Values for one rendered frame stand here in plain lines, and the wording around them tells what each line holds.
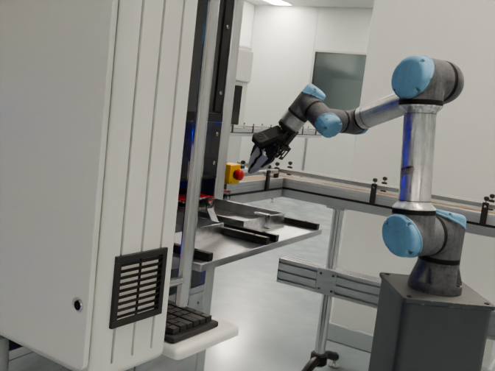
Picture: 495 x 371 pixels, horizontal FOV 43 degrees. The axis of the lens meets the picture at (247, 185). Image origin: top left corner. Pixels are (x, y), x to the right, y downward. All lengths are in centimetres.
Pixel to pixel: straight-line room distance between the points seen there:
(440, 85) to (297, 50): 923
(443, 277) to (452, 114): 156
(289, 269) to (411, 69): 150
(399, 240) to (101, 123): 100
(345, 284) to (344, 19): 810
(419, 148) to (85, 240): 101
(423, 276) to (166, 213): 98
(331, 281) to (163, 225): 191
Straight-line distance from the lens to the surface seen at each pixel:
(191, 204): 111
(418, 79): 170
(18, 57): 110
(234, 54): 221
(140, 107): 97
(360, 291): 287
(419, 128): 172
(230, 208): 216
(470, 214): 265
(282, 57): 1102
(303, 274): 295
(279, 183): 287
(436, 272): 184
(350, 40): 1055
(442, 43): 333
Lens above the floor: 126
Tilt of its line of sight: 8 degrees down
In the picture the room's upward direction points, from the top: 7 degrees clockwise
